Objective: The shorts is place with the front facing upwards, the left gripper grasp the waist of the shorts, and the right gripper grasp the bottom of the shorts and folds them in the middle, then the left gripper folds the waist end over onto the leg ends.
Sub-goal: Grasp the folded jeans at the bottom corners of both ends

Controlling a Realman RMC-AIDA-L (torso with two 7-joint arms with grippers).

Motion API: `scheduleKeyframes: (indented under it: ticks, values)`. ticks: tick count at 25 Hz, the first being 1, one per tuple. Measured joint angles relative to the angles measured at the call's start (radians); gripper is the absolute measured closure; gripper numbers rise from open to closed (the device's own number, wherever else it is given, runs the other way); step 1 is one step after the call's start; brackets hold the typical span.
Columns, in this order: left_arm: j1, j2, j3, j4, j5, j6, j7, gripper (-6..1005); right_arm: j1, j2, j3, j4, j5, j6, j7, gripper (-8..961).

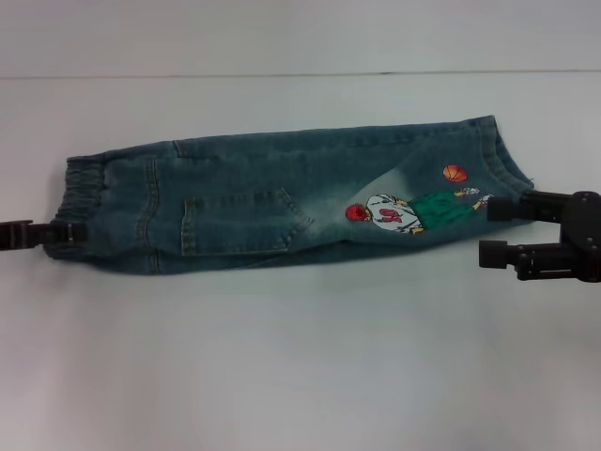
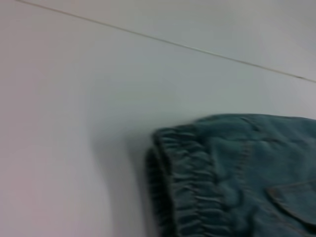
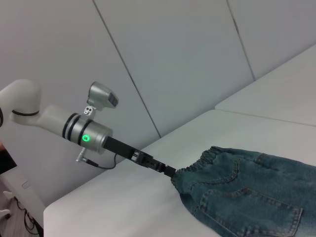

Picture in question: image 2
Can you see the blue denim shorts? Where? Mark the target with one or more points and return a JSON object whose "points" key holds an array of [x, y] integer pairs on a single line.
{"points": [[234, 177]]}

